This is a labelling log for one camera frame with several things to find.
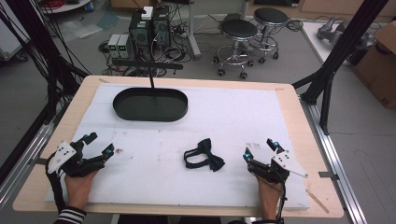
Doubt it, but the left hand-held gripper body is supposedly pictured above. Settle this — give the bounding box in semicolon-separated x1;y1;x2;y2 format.
46;139;107;178

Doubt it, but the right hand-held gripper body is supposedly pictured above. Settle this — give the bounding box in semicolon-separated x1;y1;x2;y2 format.
247;150;309;185

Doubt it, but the black bow tie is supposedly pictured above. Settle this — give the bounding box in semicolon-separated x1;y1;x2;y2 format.
183;137;226;173

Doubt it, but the black oval tray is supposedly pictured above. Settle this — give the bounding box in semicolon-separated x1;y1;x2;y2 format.
112;87;190;123

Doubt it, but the person's right hand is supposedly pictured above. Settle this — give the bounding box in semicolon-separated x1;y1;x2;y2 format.
256;178;283;219

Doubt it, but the person's left hand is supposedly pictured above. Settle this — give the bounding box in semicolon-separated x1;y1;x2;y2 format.
64;170;100;209

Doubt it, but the white foam mat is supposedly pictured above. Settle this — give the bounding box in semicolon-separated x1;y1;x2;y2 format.
44;82;311;211

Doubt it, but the small white power supply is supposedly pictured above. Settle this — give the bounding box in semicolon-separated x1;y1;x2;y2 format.
106;33;121;59
117;33;133;59

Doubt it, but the black computer tower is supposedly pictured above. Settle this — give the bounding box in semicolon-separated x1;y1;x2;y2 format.
151;5;172;49
128;8;154;49

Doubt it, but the black round stool chrome base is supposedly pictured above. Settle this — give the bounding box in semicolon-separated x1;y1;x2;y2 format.
213;18;260;80
252;7;290;64

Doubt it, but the brown cardboard box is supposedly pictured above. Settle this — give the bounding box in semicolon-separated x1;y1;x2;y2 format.
352;21;396;110

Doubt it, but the grey desk leg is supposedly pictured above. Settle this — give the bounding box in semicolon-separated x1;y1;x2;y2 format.
186;0;203;61

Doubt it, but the white round table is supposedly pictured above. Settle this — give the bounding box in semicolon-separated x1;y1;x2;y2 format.
39;0;93;15

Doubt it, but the white box on computer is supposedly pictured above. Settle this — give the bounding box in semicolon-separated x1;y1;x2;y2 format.
140;6;155;21

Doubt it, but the right hand-held gripper black cable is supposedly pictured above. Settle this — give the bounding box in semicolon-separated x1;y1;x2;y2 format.
276;179;288;224

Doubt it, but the aluminium rail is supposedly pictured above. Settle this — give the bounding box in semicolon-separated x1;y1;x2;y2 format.
299;98;369;224
0;122;55;209

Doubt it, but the black T-shaped camera stand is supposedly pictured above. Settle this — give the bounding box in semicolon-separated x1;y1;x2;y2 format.
111;58;185;98

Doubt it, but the tangle of black floor cables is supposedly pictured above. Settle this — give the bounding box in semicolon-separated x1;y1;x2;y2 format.
97;6;225;78

